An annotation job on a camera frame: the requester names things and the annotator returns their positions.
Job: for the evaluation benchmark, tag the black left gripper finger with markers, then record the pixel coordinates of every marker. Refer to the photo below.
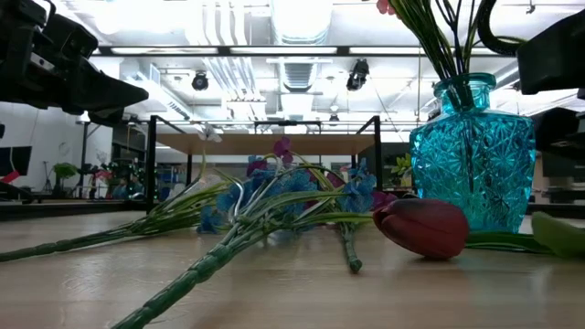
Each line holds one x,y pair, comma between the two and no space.
109,93
107,117

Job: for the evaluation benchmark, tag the pink white flower stem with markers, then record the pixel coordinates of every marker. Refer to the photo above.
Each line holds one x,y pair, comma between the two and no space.
453,41

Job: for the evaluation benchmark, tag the orange flower stem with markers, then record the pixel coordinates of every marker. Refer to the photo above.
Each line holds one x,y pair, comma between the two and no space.
422,32

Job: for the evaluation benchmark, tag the teal cut glass vase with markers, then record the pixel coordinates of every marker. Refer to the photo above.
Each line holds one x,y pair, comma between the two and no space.
471,160

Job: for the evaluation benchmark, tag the pale white flower stem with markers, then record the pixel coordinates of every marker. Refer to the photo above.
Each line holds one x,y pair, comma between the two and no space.
45,248

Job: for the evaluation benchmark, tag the blue flower stem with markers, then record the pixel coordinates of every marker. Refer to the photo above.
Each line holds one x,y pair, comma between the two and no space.
210,260

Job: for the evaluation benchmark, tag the dark red tulip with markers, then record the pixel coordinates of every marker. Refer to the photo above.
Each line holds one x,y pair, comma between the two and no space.
420,226

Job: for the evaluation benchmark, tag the purple flower stem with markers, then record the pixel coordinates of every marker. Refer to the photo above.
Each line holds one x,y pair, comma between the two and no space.
352,256

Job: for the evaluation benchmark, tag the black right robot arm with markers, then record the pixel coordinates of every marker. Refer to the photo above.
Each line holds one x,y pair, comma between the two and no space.
562,134

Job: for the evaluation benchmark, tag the wooden shelf black metal legs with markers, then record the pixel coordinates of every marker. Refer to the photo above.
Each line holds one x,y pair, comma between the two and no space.
274,144

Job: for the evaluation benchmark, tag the green plant on workbench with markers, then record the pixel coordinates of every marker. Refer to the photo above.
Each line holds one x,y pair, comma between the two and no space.
65,170

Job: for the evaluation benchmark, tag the black ceiling spotlight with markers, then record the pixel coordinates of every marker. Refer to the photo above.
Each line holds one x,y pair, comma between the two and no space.
199,81
358,75

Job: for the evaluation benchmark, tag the black monitor red stripe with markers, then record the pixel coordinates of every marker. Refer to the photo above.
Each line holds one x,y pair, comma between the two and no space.
18,157

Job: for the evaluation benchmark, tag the small green potted plant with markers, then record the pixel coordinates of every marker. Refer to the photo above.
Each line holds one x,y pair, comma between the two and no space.
403,166

